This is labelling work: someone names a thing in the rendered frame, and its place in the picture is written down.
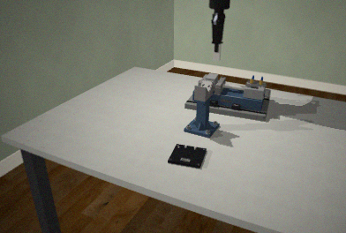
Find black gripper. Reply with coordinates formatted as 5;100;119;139
209;0;230;61

